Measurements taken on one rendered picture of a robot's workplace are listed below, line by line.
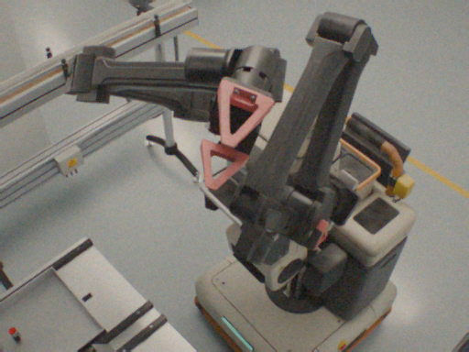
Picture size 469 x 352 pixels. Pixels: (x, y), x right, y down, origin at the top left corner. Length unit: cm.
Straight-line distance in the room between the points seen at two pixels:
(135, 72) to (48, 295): 77
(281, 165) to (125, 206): 191
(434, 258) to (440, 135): 99
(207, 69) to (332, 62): 30
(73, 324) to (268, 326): 87
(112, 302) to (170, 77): 74
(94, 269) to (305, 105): 82
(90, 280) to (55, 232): 132
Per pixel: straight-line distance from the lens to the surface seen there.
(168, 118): 268
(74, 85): 100
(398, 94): 360
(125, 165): 297
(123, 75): 91
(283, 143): 91
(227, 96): 59
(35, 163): 232
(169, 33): 237
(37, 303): 145
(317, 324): 202
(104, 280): 143
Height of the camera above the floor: 207
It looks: 47 degrees down
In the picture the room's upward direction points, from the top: straight up
